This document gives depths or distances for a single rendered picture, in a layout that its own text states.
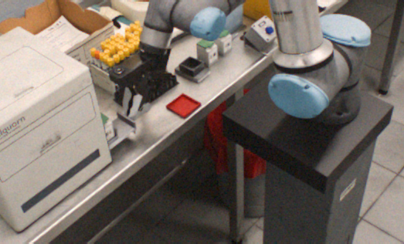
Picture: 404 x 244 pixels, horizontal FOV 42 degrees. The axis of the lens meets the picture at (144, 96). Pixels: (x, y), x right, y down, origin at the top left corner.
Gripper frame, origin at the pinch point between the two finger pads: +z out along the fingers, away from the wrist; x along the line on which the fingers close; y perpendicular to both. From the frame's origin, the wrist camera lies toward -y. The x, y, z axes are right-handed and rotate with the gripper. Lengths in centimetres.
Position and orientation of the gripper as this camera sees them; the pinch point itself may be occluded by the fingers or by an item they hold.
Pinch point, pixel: (127, 119)
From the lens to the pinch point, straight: 132.2
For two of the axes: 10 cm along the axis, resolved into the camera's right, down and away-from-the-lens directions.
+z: -2.5, 9.1, 3.2
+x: -6.9, -4.0, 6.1
